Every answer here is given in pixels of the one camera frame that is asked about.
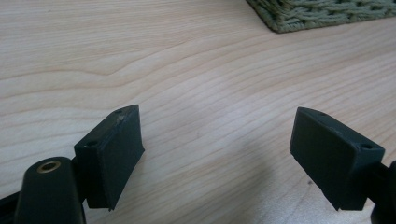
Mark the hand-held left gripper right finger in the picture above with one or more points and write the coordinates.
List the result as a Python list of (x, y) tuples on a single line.
[(333, 155)]

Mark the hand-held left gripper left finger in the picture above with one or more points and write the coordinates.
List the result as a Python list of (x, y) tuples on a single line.
[(107, 161)]

